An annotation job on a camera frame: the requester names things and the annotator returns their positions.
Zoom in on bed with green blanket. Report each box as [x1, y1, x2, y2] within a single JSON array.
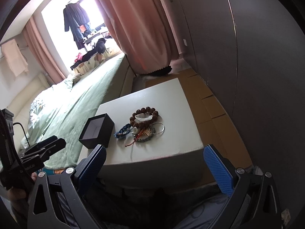
[[14, 53, 134, 170]]

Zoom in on clear plastic jewelry bag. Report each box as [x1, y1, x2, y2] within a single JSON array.
[[135, 113, 153, 123]]

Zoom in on cardboard sheets on floor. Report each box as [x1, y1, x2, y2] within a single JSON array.
[[145, 68, 253, 187]]

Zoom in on brown rudraksha bead bracelet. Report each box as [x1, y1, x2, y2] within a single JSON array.
[[129, 106, 159, 128]]

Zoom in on white leather ottoman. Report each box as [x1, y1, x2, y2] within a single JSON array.
[[97, 79, 213, 188]]

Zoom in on blue braided bracelet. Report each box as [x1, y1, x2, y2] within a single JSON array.
[[114, 123, 132, 139]]

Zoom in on person's left hand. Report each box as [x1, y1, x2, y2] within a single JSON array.
[[6, 171, 39, 210]]

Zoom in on pink curtain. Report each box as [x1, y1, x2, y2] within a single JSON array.
[[95, 0, 179, 74], [22, 17, 66, 84]]

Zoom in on hanging dark clothes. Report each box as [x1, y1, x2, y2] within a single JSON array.
[[63, 3, 92, 50]]

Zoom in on dark clothes on windowsill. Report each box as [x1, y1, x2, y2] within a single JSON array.
[[70, 38, 106, 70]]

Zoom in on silver bangle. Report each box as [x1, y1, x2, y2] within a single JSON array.
[[151, 122, 165, 135]]

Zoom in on pink curtain right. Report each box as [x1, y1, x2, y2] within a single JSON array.
[[95, 0, 179, 74]]

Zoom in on black jewelry box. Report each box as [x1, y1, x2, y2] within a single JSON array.
[[79, 113, 114, 149]]

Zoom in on pink curtain left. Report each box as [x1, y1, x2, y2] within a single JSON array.
[[22, 17, 66, 84]]

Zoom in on beige hanging cloth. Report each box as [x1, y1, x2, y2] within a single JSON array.
[[1, 39, 28, 77]]

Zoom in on grey bead red-string bracelet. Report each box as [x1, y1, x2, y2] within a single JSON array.
[[124, 126, 157, 148]]

